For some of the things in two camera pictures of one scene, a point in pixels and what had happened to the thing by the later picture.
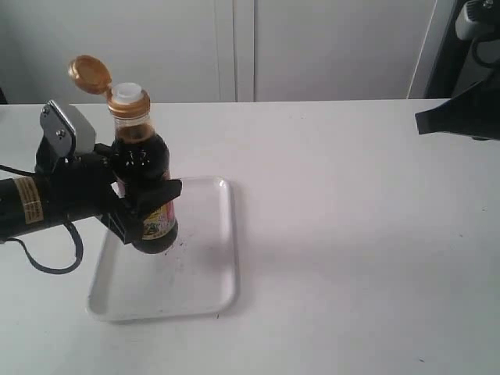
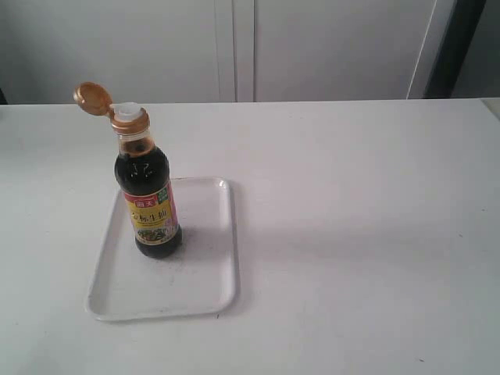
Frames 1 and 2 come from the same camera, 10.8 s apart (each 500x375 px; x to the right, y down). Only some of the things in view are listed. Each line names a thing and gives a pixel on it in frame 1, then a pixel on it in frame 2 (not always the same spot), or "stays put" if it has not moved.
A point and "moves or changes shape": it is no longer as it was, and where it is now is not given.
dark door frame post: (449, 60) stays put
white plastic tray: (198, 276) stays put
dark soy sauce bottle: (138, 158) moves or changes shape
